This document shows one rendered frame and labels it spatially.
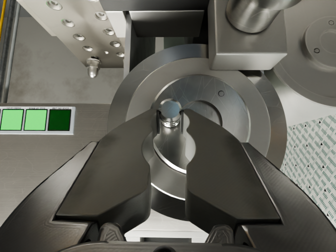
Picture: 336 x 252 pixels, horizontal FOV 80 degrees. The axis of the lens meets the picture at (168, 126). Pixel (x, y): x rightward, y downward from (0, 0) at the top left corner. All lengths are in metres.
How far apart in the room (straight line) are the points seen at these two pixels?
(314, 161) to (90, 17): 0.43
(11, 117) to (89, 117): 0.20
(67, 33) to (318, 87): 0.43
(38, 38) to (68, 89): 0.58
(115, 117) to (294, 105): 0.16
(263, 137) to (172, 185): 0.08
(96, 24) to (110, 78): 1.44
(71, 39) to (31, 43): 1.83
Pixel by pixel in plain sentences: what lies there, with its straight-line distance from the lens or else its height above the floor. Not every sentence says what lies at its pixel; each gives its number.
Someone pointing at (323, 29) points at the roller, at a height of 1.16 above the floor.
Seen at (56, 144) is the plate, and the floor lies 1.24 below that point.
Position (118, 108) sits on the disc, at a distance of 0.17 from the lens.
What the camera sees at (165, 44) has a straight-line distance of 0.58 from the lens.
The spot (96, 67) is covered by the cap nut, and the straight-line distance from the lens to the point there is 0.56.
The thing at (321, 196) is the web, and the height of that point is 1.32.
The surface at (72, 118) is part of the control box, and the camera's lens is 0.55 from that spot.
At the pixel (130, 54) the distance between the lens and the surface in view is 0.20.
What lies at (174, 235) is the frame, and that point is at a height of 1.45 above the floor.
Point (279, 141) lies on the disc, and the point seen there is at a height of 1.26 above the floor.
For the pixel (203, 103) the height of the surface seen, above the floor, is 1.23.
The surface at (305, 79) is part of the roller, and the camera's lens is 0.21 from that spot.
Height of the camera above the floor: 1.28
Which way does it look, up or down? 9 degrees down
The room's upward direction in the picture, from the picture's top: 179 degrees counter-clockwise
